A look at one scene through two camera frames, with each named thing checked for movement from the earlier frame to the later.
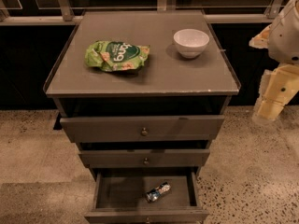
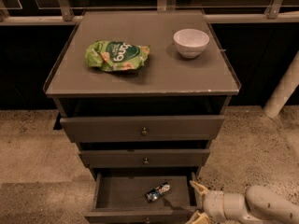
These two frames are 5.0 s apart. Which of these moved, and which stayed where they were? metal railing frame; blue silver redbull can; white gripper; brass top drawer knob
Moved: white gripper
Stayed: metal railing frame; brass top drawer knob; blue silver redbull can
